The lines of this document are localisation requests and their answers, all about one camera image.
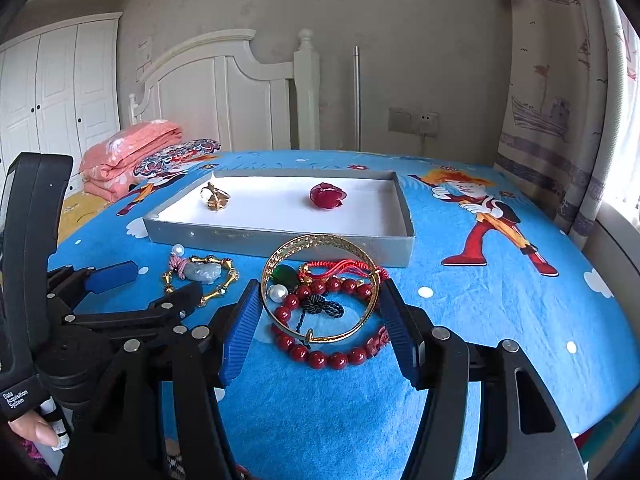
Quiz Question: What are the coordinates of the gold bangle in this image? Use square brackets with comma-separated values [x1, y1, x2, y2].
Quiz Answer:
[261, 234, 383, 345]

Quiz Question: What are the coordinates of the red bead bracelet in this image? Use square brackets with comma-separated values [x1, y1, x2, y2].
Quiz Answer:
[271, 278, 393, 370]

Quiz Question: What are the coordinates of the jade pendant with pink knot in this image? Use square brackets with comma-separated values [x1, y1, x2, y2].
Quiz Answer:
[169, 254, 221, 283]

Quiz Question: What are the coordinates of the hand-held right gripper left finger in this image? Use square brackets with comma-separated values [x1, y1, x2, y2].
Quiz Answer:
[60, 280, 264, 480]

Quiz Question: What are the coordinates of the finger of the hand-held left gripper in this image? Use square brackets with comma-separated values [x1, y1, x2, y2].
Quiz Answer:
[65, 282, 203, 348]
[47, 260, 139, 311]

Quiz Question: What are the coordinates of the green pendant with dark cord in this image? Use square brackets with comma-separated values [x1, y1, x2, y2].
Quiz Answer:
[271, 265, 346, 333]

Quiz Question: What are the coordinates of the cable with white tags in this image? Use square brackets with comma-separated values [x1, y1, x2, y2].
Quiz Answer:
[40, 400, 72, 452]

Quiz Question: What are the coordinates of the red cord bracelet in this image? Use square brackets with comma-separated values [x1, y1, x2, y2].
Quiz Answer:
[299, 258, 390, 286]

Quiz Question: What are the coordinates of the red flower brooch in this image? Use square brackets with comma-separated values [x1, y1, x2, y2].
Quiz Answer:
[309, 182, 348, 209]

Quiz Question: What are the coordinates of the blue cartoon printed blanket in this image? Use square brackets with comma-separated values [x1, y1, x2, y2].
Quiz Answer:
[47, 149, 631, 480]

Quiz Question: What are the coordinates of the white wardrobe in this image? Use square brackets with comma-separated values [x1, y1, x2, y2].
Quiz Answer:
[0, 12, 123, 193]

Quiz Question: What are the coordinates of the person's left hand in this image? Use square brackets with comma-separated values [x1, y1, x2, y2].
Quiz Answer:
[10, 411, 59, 447]

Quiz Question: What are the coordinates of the wall socket with plug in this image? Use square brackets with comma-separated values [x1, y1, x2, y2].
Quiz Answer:
[412, 111, 440, 138]

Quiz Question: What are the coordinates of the patterned pillow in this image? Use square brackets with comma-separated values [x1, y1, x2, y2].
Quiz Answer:
[132, 138, 222, 178]

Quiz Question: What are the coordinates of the pink folded quilt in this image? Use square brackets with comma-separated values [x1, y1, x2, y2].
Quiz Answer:
[79, 119, 183, 201]

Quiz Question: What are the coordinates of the grey wall switch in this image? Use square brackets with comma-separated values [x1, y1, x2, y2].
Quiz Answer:
[389, 106, 413, 133]

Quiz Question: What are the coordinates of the grey cardboard tray box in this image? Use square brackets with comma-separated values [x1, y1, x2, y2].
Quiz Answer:
[142, 170, 416, 268]

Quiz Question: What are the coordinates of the yellow floral bedsheet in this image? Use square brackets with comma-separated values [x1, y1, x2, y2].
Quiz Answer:
[57, 192, 118, 246]

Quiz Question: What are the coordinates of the metal pole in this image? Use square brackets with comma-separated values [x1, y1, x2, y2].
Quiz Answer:
[352, 46, 362, 151]

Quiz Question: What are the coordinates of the gold ring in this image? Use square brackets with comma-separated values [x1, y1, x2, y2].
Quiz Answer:
[200, 182, 232, 212]

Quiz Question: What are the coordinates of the gold bamboo link bracelet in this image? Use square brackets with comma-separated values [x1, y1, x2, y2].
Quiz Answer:
[161, 255, 241, 308]

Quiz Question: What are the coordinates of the ship printed curtain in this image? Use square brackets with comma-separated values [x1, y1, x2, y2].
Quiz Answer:
[492, 0, 640, 248]

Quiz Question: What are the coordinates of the paper notice on wall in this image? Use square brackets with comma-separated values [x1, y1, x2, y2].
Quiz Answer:
[135, 35, 153, 83]

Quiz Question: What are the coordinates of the white wooden headboard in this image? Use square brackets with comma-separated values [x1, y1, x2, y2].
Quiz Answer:
[129, 28, 321, 151]

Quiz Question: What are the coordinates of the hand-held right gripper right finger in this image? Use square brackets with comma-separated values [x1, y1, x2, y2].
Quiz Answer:
[381, 278, 588, 480]

